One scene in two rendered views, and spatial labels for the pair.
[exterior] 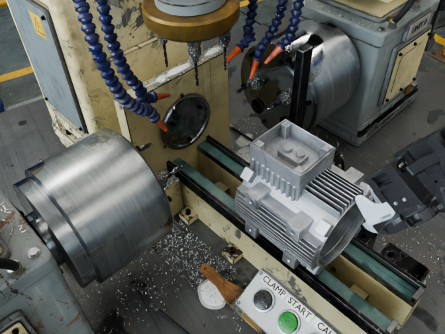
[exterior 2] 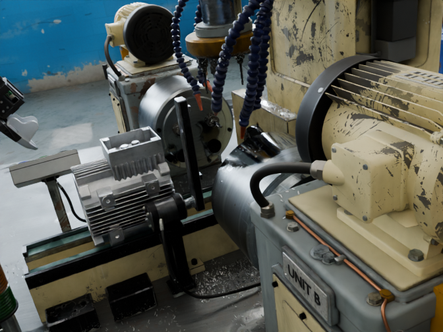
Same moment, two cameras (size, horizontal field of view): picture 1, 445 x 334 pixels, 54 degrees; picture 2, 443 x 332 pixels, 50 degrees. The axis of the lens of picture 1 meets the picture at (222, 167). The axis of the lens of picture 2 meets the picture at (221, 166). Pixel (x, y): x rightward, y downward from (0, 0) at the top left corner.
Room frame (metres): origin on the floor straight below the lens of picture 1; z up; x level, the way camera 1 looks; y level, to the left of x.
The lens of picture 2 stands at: (1.14, -0.98, 1.53)
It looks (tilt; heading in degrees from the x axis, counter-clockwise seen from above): 26 degrees down; 112
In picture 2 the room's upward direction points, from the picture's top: 8 degrees counter-clockwise
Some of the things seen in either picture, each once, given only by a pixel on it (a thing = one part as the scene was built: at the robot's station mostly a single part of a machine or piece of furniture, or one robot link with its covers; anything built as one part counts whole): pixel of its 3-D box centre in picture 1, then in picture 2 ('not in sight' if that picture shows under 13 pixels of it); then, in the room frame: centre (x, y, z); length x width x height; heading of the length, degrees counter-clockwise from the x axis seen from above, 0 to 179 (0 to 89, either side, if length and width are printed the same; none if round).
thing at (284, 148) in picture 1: (291, 159); (132, 153); (0.59, -0.13, 1.11); 0.12 x 0.11 x 0.07; 42
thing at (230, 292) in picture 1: (233, 294); not in sight; (0.48, -0.01, 0.80); 0.21 x 0.05 x 0.01; 43
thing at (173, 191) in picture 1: (164, 194); not in sight; (0.73, 0.15, 0.86); 0.07 x 0.06 x 0.12; 132
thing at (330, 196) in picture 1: (302, 203); (124, 193); (0.56, -0.16, 1.02); 0.20 x 0.19 x 0.19; 42
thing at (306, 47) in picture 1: (298, 101); (189, 156); (0.75, -0.17, 1.12); 0.04 x 0.03 x 0.26; 42
